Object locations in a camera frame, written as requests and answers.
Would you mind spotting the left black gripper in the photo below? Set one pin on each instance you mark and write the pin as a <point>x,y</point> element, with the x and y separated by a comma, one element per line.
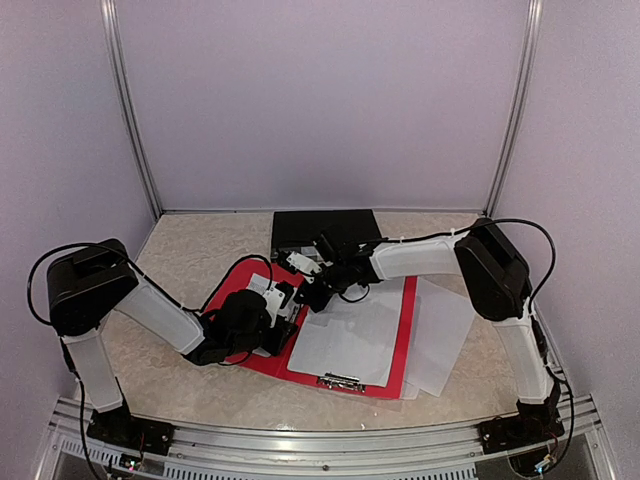
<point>282,335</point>

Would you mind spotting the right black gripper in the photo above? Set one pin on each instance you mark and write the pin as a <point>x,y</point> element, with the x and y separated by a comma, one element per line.
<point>317,302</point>

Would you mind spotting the red folder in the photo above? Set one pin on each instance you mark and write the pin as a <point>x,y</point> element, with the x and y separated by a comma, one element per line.
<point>350,340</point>

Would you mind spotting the white sheet top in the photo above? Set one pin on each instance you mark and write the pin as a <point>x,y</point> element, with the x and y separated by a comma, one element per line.
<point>350,345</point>

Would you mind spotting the white sheet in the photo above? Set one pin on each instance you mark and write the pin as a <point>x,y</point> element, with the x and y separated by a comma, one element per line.
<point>350,345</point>
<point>442,321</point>

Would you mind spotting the printed text sheet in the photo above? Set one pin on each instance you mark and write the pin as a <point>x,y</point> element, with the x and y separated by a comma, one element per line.
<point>259,284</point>

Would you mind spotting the black folder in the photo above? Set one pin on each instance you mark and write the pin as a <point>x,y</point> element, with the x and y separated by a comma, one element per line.
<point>296,230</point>

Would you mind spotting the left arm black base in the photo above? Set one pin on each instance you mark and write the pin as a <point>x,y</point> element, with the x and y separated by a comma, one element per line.
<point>120,428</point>

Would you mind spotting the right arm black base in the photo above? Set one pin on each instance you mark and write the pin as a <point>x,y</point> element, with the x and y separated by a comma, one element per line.
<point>532,424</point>

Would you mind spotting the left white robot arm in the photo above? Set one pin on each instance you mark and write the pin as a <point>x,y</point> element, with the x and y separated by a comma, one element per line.
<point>90,283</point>

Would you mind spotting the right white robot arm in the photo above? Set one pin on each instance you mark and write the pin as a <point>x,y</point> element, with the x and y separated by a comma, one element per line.
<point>496,276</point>

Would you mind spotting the blank white sheet lower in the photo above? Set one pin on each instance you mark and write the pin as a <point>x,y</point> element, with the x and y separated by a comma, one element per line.
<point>442,321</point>

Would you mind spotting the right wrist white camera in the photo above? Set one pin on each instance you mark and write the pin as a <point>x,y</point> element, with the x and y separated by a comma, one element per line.
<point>295,262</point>

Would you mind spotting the aluminium front rail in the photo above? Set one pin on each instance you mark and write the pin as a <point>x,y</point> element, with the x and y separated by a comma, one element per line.
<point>200,451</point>

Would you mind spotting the right aluminium frame post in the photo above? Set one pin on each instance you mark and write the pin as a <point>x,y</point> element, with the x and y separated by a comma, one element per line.
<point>518,105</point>

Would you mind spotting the aluminium frame post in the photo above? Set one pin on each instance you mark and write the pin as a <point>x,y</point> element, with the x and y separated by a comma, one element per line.
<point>109,14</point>
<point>518,105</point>

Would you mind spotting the left aluminium frame post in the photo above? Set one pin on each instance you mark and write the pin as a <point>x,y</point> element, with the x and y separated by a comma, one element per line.
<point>109,14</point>

